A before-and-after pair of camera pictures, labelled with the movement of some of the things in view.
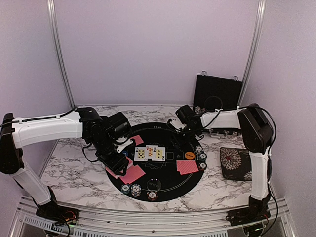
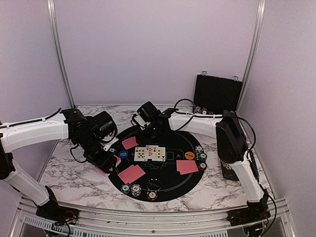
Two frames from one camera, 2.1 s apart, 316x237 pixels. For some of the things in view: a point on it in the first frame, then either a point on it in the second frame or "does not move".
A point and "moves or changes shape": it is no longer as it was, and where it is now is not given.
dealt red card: [134, 173] does not move
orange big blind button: [189, 155] does not move
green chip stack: [125, 188] does not move
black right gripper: [175, 137] to [149, 140]
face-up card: [159, 154] does not move
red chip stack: [152, 195] does not move
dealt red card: [186, 166] does not move
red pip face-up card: [149, 151] does not move
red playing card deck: [115, 175] to [102, 171]
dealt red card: [138, 139] moves or changes shape
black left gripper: [116, 165] to [104, 163]
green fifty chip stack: [203, 156] does not move
